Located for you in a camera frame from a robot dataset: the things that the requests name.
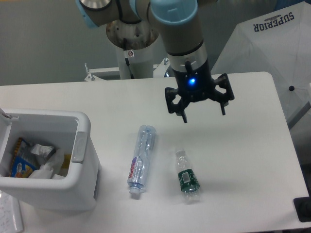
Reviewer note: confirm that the long crushed clear bottle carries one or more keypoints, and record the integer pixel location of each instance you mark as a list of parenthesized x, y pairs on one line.
[(139, 169)]

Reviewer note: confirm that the small green label bottle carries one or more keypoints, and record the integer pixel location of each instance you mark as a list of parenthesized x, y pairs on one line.
[(189, 185)]

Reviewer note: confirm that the white Superior umbrella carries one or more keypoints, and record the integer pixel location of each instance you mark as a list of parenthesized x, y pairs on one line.
[(278, 43)]

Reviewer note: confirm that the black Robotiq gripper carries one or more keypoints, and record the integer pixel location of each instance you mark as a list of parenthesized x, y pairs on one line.
[(192, 77)]

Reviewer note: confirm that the colourful snack wrapper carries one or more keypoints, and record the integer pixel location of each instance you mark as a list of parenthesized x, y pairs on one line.
[(24, 163)]

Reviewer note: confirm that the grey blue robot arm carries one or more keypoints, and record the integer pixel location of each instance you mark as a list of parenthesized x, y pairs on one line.
[(177, 22)]

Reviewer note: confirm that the white plastic trash can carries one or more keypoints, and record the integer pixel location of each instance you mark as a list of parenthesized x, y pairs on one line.
[(65, 130)]

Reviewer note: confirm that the crumpled silver foil wrapper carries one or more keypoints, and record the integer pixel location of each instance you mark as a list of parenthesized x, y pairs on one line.
[(42, 153)]

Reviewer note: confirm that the white pedestal base frame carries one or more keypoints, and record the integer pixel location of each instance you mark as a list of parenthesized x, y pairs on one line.
[(163, 69)]

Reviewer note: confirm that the crumpled white tissue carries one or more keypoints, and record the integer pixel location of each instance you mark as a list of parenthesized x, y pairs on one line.
[(51, 167)]

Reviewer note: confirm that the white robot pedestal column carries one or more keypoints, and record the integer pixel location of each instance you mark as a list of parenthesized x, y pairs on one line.
[(134, 44)]

